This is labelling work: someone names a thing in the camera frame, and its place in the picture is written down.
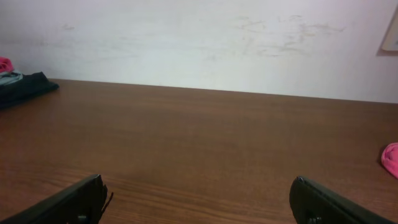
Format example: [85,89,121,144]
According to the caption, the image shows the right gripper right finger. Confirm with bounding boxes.
[289,176,394,224]

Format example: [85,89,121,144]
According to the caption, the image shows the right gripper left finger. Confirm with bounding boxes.
[1,174,114,224]

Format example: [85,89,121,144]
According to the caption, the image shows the red printed soccer t-shirt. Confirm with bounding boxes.
[0,57,14,73]

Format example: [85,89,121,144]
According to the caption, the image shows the red garment at right edge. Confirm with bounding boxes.
[381,142,398,179]

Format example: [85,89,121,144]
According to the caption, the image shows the folded dark navy garment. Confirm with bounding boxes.
[1,72,59,109]

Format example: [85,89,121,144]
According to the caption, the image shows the folded light grey garment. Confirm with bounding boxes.
[0,72,24,86]

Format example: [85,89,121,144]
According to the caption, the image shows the beige wall control panel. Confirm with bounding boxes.
[380,9,397,53]

